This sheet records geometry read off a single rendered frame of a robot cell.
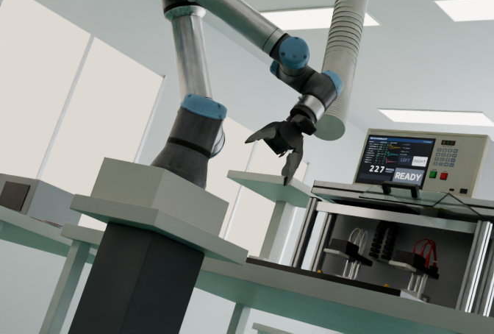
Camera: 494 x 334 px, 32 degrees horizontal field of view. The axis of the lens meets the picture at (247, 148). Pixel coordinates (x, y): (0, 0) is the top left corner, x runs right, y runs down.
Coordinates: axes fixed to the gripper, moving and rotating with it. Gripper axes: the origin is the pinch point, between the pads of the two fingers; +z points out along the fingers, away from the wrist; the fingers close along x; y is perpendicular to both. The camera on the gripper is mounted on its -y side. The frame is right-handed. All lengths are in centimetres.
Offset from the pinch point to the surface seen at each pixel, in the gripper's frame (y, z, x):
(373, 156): 34, -52, -35
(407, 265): 8, -17, -53
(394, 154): 27, -53, -37
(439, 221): 6, -34, -52
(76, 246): 113, 12, 4
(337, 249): 34, -18, -44
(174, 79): 506, -293, -19
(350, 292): -3.5, 9.3, -36.9
